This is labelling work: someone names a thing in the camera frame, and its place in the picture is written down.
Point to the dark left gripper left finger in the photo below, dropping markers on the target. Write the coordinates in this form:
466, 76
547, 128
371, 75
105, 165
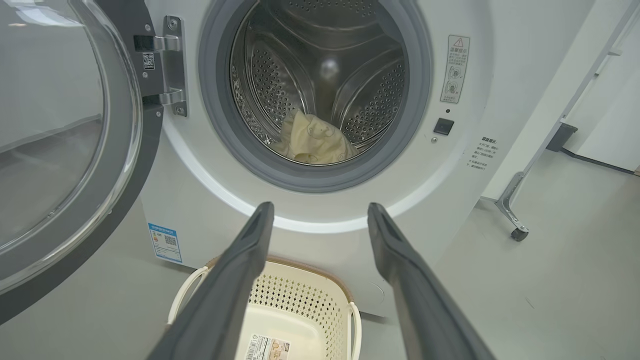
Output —
220, 300

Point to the basket product label sticker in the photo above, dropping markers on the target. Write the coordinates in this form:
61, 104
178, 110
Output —
267, 349

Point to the white warning sticker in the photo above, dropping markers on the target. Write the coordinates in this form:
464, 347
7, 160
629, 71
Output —
455, 69

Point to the cream perforated basket brown rim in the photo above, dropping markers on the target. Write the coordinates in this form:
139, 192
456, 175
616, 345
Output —
310, 300

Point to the washing machine glass door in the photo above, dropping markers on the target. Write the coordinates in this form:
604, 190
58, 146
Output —
60, 150

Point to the grey metal frame with caster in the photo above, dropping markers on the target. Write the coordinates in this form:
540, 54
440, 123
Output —
550, 140

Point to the silver metal door hinge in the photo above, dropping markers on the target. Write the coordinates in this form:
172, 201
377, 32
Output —
174, 65

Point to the small QR code sticker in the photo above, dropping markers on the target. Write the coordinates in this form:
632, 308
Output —
148, 61

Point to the blue energy label sticker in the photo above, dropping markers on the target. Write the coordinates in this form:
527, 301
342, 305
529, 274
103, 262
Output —
165, 243

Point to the stainless steel washing machine drum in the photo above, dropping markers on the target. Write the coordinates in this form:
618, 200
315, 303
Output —
280, 75

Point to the dark grey square plate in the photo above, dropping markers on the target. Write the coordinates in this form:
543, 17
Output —
443, 126

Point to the white front-load washing machine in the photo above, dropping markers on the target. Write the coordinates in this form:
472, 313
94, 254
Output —
320, 210

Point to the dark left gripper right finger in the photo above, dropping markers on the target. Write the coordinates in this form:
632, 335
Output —
425, 310

